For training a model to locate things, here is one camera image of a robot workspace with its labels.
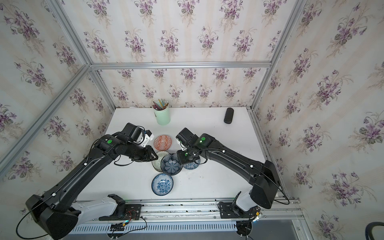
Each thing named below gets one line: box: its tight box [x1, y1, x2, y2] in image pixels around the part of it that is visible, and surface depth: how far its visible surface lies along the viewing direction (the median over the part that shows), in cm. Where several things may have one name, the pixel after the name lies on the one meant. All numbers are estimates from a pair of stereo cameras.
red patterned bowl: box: [153, 135, 173, 151], surface depth 100 cm
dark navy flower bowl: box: [160, 153, 183, 176], surface depth 77 cm
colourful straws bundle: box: [152, 98, 169, 111], surface depth 106 cm
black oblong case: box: [223, 107, 234, 124], surface depth 114 cm
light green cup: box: [153, 106, 171, 126], surface depth 110 cm
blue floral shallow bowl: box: [151, 173, 174, 196], surface depth 82 cm
